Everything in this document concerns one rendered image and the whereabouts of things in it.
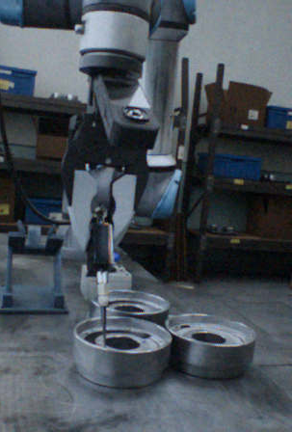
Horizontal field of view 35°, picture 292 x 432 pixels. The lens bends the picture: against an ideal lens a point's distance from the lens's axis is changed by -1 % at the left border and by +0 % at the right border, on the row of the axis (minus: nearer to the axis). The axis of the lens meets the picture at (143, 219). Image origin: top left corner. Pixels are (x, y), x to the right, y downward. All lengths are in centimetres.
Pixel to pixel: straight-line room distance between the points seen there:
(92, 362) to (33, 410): 8
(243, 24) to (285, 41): 52
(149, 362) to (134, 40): 33
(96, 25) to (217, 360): 37
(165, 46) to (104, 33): 50
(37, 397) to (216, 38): 480
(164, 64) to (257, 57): 429
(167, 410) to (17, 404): 13
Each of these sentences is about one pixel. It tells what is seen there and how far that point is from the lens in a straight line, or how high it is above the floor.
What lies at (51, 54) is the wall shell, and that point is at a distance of 465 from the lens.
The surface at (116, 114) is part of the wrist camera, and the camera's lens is 44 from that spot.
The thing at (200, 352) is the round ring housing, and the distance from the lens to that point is 52.
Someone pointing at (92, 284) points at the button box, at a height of 83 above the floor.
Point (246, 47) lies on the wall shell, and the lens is 523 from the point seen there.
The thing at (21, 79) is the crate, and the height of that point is 163.
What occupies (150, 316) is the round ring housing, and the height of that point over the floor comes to 84.
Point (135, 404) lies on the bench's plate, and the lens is 47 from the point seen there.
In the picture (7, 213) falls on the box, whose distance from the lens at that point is 406.
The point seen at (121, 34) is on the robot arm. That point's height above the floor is 115.
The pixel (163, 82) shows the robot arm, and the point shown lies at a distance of 101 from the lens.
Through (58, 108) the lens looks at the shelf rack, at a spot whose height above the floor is 143.
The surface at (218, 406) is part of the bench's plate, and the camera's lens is 48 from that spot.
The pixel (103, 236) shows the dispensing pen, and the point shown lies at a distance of 51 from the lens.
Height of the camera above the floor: 102
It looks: 6 degrees down
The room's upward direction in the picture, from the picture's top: 6 degrees clockwise
